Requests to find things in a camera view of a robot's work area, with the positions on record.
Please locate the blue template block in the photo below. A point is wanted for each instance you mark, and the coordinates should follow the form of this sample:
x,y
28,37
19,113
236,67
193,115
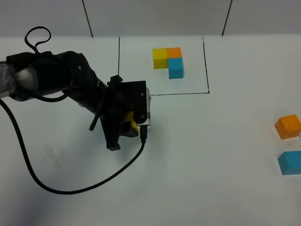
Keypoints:
x,y
175,68

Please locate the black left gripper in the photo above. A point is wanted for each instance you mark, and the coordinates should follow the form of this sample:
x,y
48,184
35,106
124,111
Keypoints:
x,y
112,110

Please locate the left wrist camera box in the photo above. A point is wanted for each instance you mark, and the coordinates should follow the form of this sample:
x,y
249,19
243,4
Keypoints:
x,y
138,100

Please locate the yellow template block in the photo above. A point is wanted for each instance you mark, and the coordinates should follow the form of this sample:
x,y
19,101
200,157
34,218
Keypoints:
x,y
160,59

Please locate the orange template block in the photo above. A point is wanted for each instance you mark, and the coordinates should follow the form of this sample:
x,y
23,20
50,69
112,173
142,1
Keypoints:
x,y
174,53

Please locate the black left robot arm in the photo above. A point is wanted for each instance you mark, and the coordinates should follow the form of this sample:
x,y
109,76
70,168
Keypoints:
x,y
52,78

